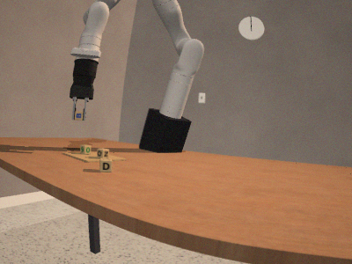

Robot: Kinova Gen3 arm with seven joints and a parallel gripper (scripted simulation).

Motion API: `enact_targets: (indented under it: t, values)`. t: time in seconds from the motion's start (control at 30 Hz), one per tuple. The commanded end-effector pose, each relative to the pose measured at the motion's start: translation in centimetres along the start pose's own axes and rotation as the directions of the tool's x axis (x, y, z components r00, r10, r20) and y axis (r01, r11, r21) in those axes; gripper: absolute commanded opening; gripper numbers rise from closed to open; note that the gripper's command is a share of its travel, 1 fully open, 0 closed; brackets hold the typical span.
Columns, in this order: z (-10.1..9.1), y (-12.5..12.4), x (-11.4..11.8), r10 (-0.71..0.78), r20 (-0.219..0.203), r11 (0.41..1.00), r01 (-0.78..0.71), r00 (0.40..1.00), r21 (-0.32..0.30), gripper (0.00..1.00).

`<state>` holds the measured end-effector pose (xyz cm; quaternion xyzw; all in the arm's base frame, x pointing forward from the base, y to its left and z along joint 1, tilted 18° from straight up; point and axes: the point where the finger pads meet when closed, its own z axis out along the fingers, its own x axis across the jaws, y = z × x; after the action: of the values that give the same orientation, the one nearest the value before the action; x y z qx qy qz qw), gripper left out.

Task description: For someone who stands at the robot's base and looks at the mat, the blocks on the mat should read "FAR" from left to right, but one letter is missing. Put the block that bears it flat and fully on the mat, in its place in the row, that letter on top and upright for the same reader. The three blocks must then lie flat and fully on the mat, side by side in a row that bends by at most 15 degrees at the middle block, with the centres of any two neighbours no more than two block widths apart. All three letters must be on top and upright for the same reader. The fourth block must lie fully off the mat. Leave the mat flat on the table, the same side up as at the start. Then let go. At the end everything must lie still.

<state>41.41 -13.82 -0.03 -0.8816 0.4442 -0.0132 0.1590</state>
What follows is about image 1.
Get tan flat mat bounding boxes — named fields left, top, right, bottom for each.
left=62, top=152, right=127, bottom=163

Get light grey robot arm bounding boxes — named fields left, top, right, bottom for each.
left=78, top=0, right=204, bottom=119

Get tan letter block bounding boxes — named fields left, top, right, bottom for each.
left=80, top=145, right=91, bottom=154
left=97, top=149, right=109, bottom=158
left=75, top=111, right=84, bottom=121
left=99, top=158, right=112, bottom=172

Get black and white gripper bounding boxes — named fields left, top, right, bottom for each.
left=70, top=44, right=101, bottom=121

